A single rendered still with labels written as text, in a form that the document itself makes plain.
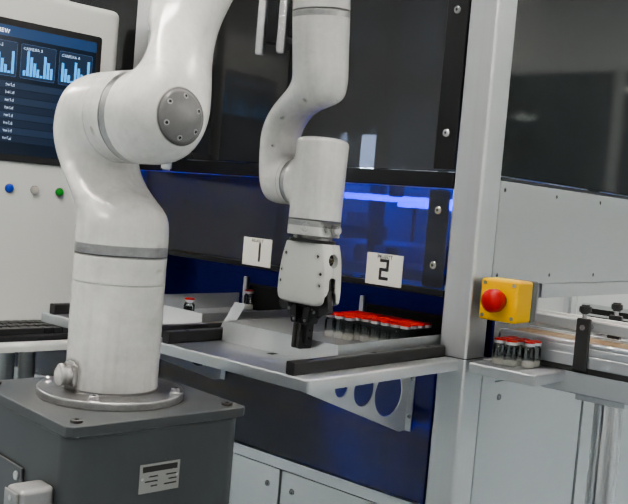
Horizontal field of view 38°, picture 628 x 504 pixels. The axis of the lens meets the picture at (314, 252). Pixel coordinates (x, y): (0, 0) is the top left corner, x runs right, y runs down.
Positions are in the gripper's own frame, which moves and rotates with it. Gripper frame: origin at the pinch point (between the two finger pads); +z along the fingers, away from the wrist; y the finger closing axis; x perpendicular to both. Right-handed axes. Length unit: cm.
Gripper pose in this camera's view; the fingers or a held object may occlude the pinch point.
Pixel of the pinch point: (302, 335)
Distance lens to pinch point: 144.9
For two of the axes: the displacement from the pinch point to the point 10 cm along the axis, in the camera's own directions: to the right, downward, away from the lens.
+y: -7.5, -1.0, 6.6
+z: -1.1, 9.9, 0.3
